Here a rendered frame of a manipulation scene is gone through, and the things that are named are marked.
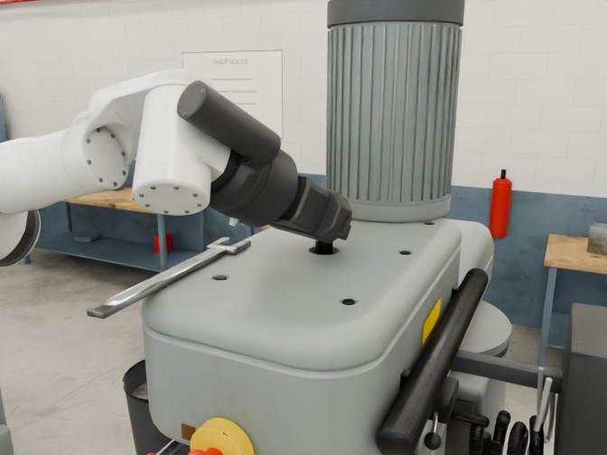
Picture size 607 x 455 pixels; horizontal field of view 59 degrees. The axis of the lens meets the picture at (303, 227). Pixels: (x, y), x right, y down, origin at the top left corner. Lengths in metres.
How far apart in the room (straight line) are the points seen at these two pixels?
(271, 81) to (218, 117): 5.03
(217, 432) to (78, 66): 6.72
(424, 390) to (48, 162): 0.41
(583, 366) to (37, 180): 0.73
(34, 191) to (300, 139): 4.86
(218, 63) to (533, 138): 3.10
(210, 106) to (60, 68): 6.91
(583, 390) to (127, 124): 0.70
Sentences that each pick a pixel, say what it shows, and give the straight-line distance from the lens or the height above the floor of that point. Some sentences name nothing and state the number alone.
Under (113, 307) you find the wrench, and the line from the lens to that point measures 0.51.
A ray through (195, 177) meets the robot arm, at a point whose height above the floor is 2.01.
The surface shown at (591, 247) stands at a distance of 4.43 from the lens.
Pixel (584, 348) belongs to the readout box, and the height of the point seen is 1.73.
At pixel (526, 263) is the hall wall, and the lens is 5.01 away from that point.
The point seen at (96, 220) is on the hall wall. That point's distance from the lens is 7.28.
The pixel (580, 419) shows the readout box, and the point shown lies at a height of 1.62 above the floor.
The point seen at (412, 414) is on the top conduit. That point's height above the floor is 1.80.
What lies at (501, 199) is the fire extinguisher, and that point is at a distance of 4.75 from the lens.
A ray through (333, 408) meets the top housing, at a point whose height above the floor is 1.82.
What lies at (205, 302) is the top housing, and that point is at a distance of 0.52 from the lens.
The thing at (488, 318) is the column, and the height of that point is 1.56.
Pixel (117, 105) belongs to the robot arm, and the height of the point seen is 2.07.
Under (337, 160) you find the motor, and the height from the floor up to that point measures 1.97.
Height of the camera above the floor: 2.09
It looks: 15 degrees down
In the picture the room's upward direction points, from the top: straight up
